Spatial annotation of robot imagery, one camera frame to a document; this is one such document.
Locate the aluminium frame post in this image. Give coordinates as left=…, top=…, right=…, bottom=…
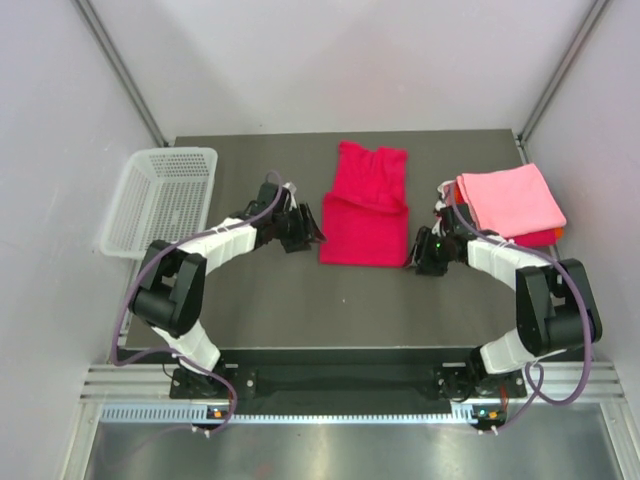
left=70, top=0, right=169, bottom=148
left=515, top=0, right=612, bottom=149

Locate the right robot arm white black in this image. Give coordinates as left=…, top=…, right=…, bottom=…
left=405, top=226, right=603, bottom=396

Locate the right aluminium frame post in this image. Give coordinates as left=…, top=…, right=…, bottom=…
left=515, top=0, right=612, bottom=149

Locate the left aluminium frame post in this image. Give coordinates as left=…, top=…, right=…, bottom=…
left=70, top=0, right=169, bottom=148

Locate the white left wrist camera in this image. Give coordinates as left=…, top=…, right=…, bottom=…
left=284, top=182, right=298, bottom=211

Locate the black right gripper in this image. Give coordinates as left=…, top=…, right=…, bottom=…
left=403, top=226, right=454, bottom=276

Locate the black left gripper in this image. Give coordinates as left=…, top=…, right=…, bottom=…
left=271, top=201, right=325, bottom=253

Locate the grey slotted cable duct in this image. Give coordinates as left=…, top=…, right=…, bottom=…
left=100, top=404, right=478, bottom=425

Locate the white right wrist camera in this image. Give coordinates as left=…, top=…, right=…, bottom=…
left=432, top=199, right=457, bottom=237

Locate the crimson red t shirt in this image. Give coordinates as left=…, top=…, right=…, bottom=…
left=319, top=141, right=409, bottom=268

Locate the white perforated plastic basket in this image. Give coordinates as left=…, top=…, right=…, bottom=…
left=100, top=147, right=218, bottom=261

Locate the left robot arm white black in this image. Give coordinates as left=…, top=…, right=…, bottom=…
left=126, top=181, right=326, bottom=398

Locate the light pink folded t shirt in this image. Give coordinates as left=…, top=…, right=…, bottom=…
left=456, top=164, right=567, bottom=238

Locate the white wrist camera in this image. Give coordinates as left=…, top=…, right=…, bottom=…
left=284, top=182, right=298, bottom=211
left=432, top=199, right=457, bottom=237

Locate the red folded t shirt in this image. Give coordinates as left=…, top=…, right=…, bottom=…
left=512, top=227, right=564, bottom=248

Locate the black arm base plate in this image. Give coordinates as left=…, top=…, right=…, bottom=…
left=169, top=348, right=526, bottom=404

